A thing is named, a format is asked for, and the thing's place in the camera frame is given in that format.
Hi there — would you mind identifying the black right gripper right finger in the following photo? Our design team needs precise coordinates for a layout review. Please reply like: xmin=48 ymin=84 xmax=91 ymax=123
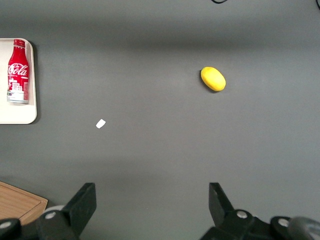
xmin=199 ymin=182 xmax=256 ymax=240

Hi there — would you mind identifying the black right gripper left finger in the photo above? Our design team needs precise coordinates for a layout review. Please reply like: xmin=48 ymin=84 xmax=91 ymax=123
xmin=36 ymin=182 xmax=98 ymax=240

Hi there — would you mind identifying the beige plastic tray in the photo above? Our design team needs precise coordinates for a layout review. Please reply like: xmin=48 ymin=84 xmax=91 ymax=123
xmin=0 ymin=37 xmax=38 ymax=125

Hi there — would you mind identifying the wooden drawer cabinet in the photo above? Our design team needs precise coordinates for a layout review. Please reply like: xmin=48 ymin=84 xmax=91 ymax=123
xmin=0 ymin=180 xmax=49 ymax=226

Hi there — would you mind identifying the yellow lemon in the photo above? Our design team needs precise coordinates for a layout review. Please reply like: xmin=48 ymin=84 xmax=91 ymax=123
xmin=200 ymin=66 xmax=227 ymax=93

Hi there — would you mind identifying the red cola bottle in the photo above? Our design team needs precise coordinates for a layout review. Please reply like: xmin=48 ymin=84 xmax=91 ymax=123
xmin=6 ymin=38 xmax=30 ymax=105

